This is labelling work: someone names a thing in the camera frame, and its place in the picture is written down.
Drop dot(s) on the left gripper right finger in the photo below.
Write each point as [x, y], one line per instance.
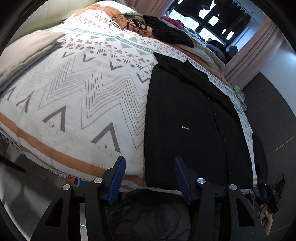
[217, 212]

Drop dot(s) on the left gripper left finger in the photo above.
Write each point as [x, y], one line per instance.
[61, 220]

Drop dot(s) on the black button shirt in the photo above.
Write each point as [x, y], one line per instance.
[188, 116]

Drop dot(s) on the dark hanging clothes row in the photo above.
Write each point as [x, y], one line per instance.
[231, 17]

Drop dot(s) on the person right hand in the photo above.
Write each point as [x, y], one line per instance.
[266, 218]

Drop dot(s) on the patterned white bedspread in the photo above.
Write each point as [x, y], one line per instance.
[78, 108]

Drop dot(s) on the white bedside cabinet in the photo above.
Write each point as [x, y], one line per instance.
[240, 95]

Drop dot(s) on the pink curtain right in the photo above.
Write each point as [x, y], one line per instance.
[254, 55]

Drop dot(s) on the beige rumpled duvet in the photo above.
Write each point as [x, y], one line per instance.
[200, 53]

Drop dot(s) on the folded grey cloth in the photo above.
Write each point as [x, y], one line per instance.
[24, 52]

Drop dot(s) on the black knit sweater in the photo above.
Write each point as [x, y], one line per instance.
[167, 34]

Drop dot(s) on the magenta cloth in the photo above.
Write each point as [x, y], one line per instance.
[176, 23]

